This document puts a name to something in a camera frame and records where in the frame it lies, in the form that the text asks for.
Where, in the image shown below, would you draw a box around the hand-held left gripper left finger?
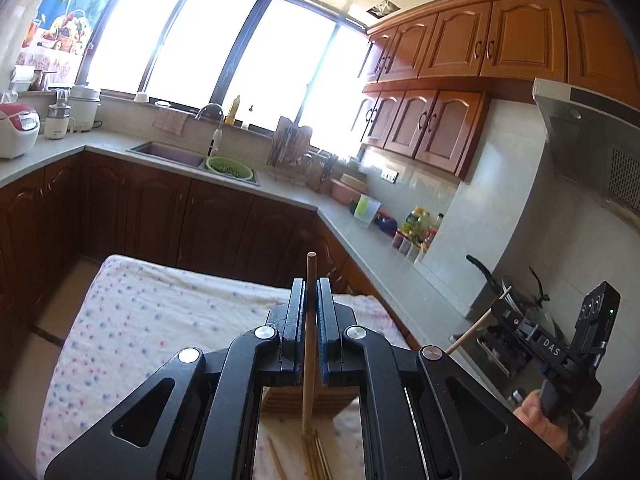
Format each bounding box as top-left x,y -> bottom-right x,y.
44,279 -> 307,480

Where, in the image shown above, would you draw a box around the floral printed blanket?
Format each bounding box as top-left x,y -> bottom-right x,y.
37,254 -> 412,480

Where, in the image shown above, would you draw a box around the knife and utensil block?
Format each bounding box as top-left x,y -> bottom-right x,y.
305,152 -> 341,193

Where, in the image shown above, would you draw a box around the cooking oil bottle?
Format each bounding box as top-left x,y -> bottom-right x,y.
422,212 -> 445,248
404,206 -> 426,241

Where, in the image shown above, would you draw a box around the small white blender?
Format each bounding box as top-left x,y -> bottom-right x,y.
44,101 -> 76,140

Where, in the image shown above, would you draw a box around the chrome kitchen faucet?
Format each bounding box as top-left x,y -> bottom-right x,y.
195,103 -> 225,157

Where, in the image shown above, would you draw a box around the steel range hood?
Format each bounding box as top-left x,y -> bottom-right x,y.
531,77 -> 640,221

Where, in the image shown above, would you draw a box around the pink dish cloth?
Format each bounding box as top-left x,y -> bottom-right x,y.
152,107 -> 190,136

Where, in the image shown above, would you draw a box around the brown metal pot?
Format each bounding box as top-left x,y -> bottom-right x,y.
30,69 -> 58,92

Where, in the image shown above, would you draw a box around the tropical fruit wall poster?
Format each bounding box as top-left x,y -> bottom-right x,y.
15,0 -> 127,92

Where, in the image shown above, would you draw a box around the dark wooden lower cabinets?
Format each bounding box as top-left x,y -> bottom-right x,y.
0,152 -> 411,376

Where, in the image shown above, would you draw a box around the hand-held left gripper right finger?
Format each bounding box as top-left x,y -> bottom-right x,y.
315,276 -> 572,480

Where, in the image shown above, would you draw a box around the pink basin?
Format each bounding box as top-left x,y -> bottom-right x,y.
331,172 -> 370,206

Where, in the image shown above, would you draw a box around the large kitchen window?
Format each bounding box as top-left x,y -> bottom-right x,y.
82,0 -> 376,153

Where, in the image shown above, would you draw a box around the person's right hand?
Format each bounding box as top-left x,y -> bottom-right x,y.
512,391 -> 572,457

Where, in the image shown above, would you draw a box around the steel kitchen sink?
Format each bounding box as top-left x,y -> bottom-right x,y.
126,141 -> 261,187

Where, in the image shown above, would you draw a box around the green colander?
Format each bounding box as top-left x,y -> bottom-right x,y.
206,156 -> 252,180

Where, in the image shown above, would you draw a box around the dish rack with cutting boards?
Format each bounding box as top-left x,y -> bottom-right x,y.
266,116 -> 313,181

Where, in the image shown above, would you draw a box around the black wok with handle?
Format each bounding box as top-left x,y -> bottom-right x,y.
465,254 -> 557,342

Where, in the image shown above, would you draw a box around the white and red rice cooker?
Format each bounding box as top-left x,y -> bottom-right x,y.
0,103 -> 41,160

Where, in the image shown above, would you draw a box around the white electric cooking pot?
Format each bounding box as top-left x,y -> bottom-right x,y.
67,84 -> 102,131

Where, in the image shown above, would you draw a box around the clear pitcher with green lid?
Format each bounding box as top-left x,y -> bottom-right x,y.
352,195 -> 382,228

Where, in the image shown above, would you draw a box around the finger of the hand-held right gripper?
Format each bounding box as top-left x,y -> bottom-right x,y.
491,299 -> 538,341

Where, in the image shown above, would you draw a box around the wooden chopstick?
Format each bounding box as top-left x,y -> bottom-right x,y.
301,251 -> 317,443
266,434 -> 287,480
306,434 -> 322,480
444,286 -> 512,356
312,429 -> 333,480

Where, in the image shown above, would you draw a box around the wooden upper cabinets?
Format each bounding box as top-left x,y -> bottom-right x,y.
350,0 -> 640,181

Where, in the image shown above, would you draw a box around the wooden utensil holder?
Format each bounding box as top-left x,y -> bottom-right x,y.
261,385 -> 360,416

